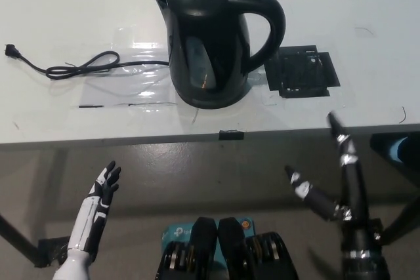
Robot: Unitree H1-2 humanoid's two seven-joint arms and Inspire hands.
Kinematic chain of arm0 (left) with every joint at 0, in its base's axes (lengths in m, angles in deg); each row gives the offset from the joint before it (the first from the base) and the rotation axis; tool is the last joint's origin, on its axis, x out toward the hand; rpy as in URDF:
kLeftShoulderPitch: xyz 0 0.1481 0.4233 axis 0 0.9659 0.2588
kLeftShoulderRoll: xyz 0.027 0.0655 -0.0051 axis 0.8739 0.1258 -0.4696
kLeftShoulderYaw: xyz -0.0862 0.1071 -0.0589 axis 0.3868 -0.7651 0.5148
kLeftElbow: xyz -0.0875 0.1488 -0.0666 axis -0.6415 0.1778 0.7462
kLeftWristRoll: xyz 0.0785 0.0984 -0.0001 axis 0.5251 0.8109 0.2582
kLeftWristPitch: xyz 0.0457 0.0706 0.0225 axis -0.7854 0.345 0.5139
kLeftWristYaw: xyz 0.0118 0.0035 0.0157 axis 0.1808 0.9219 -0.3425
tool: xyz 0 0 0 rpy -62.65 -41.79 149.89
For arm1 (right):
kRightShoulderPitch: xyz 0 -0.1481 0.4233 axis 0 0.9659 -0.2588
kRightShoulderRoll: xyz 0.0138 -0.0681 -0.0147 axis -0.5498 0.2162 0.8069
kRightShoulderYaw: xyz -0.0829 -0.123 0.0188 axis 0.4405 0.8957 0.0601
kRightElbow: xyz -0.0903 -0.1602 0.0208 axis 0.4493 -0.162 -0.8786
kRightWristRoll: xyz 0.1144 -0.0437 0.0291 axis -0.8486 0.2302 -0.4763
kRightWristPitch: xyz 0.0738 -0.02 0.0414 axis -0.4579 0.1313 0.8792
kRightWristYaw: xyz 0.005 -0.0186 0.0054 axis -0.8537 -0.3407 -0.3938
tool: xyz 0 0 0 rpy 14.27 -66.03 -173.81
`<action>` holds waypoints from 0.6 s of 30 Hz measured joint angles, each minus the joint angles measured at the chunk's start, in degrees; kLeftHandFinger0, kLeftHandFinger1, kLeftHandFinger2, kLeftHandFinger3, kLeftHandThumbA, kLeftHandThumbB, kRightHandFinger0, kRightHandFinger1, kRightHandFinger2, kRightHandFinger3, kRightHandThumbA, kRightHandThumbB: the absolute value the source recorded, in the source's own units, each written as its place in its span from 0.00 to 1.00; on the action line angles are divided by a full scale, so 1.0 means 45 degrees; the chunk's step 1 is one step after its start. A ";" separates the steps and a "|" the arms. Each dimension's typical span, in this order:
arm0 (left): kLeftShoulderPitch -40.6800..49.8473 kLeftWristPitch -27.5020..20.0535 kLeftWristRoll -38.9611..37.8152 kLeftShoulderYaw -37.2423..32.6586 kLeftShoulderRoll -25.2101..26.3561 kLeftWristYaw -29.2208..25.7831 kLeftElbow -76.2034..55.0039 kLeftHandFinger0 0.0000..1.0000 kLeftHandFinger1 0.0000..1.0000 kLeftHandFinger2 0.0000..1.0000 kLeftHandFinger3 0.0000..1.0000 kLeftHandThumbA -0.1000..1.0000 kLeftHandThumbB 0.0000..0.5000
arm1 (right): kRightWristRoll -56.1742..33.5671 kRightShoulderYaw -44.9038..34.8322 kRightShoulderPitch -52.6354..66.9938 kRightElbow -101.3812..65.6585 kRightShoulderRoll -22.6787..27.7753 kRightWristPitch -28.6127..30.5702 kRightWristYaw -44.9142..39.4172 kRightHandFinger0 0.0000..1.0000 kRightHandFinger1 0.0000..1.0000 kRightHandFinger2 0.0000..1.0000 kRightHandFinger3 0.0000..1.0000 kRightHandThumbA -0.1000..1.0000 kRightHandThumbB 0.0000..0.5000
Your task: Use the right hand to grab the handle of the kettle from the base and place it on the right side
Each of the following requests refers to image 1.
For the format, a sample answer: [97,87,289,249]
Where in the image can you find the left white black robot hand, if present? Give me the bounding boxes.
[66,161,122,264]

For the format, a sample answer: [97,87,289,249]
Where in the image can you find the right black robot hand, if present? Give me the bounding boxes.
[283,111,384,257]

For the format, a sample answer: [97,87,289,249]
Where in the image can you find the black electric kettle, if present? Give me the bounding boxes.
[152,0,286,108]

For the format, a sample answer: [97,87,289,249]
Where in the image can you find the round black kettle base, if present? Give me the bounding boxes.
[178,85,253,111]

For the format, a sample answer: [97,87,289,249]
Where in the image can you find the black floor tape patch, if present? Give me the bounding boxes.
[33,236,72,268]

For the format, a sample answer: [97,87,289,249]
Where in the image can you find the black table leg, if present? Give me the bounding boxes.
[382,194,420,245]
[0,212,41,266]

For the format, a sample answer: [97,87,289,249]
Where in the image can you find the black and blue object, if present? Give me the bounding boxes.
[369,132,420,165]

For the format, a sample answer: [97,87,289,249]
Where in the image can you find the teal router box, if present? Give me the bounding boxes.
[160,216,255,270]

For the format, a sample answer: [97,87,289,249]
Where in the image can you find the black tape square patch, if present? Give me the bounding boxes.
[264,44,341,99]

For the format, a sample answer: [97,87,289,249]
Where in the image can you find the small black tape piece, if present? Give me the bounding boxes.
[219,129,245,141]

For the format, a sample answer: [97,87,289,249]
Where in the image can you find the black robot body blocks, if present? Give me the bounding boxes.
[156,216,300,280]

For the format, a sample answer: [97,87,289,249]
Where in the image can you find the clear plastic tape sheet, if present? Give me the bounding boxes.
[78,26,180,108]

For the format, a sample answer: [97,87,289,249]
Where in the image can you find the black power cord with plug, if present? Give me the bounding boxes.
[3,43,171,81]

